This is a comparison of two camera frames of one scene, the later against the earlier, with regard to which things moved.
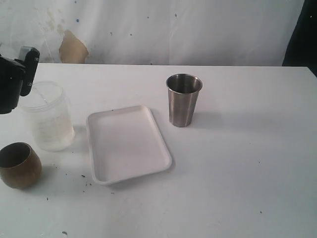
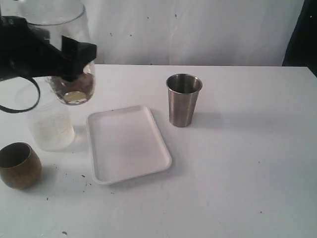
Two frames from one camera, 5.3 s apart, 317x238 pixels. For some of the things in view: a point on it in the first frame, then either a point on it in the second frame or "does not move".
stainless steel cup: x=183 y=90 does not move
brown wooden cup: x=20 y=165 does not move
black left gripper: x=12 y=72 to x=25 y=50
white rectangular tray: x=126 y=143 does not move
